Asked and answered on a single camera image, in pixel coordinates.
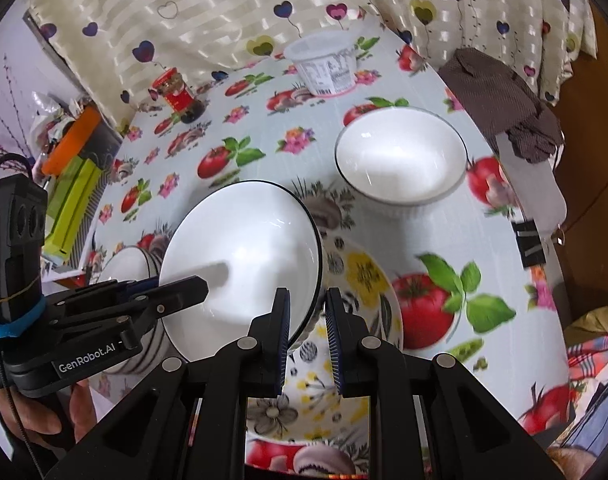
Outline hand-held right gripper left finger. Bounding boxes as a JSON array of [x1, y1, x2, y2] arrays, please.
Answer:
[[44, 287, 292, 480]]

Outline large round white plate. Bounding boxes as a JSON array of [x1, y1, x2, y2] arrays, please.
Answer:
[[104, 310, 187, 376]]

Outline person's left hand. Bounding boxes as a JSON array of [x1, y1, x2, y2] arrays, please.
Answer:
[[0, 380, 102, 448]]

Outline crumpled plastic bags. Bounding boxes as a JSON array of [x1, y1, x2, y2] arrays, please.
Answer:
[[31, 90, 85, 161]]

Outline vegetable-print tablecloth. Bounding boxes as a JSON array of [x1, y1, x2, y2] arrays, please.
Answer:
[[79, 25, 584, 476]]

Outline brown dotted cloth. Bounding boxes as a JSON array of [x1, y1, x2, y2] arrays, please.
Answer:
[[438, 49, 564, 163]]

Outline brown wooden furniture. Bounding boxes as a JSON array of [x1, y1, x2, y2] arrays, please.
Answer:
[[548, 0, 608, 331]]

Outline red-label sauce jar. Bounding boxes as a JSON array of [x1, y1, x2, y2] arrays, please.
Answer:
[[150, 67, 207, 125]]

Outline orange box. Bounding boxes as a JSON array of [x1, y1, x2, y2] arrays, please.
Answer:
[[41, 107, 102, 173]]

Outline dark box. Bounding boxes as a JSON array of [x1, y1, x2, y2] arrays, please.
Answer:
[[91, 120, 125, 161]]

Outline tall white ribbed bowl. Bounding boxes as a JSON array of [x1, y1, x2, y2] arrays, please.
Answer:
[[334, 107, 469, 222]]

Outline cream heart-print curtain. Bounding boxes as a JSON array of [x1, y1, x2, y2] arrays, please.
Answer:
[[24, 0, 599, 126]]

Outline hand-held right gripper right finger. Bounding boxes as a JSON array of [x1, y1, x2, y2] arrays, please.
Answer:
[[325, 287, 569, 480]]

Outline black binder clip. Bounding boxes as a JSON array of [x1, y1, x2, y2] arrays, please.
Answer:
[[512, 217, 567, 268]]

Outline yellow floral deep plate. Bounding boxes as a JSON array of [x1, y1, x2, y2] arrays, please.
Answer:
[[244, 234, 405, 443]]

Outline lime green box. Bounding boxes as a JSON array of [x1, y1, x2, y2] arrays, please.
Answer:
[[45, 159, 103, 262]]

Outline white plastic tub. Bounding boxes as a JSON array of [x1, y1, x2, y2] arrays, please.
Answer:
[[284, 30, 359, 97]]

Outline colourful printed blanket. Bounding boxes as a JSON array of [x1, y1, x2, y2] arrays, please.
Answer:
[[564, 310, 608, 461]]

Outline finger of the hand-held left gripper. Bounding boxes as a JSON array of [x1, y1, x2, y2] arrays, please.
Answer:
[[49, 275, 209, 333], [51, 280, 159, 311]]

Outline wide white ribbed bowl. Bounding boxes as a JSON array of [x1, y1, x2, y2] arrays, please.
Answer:
[[159, 180, 325, 361]]

